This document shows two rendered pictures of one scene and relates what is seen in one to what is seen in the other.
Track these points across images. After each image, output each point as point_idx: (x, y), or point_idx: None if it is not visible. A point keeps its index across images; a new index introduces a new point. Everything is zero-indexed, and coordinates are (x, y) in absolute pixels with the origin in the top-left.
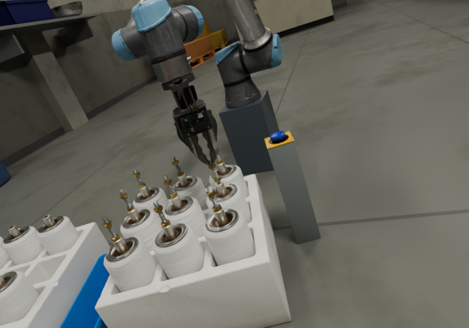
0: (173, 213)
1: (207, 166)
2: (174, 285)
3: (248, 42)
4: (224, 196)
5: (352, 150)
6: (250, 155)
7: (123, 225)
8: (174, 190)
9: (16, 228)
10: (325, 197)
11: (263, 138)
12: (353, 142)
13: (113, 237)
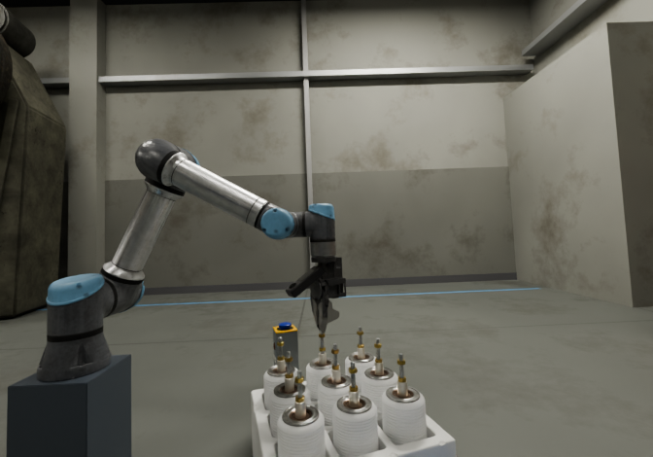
0: (349, 379)
1: None
2: None
3: (133, 271)
4: (329, 361)
5: (160, 408)
6: (107, 456)
7: (368, 406)
8: (303, 391)
9: None
10: (236, 421)
11: (125, 413)
12: (142, 408)
13: (403, 376)
